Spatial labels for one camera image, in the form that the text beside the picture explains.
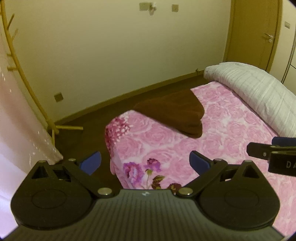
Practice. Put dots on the wooden door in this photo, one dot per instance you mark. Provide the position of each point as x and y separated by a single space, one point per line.
249 30

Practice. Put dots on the wooden coat rack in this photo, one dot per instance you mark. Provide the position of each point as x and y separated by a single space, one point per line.
69 128

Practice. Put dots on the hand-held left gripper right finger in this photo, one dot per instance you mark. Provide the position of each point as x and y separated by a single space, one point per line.
198 162

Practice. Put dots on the white plug adapter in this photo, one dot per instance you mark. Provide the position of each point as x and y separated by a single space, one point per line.
152 5

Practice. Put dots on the pale pink curtain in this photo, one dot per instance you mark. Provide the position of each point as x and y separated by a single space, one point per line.
18 129

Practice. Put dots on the light switch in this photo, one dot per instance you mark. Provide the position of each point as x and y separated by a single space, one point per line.
287 24

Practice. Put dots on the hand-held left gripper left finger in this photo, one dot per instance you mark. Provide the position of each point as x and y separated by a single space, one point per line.
91 162

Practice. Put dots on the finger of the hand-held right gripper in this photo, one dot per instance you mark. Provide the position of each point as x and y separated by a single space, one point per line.
256 150
283 141

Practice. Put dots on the white ribbed duvet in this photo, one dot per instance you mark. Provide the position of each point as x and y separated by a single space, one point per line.
254 90

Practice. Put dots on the brown garment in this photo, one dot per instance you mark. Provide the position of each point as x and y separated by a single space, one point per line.
175 113

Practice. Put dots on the wall socket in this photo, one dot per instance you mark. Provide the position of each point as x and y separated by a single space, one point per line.
175 8
143 6
58 97

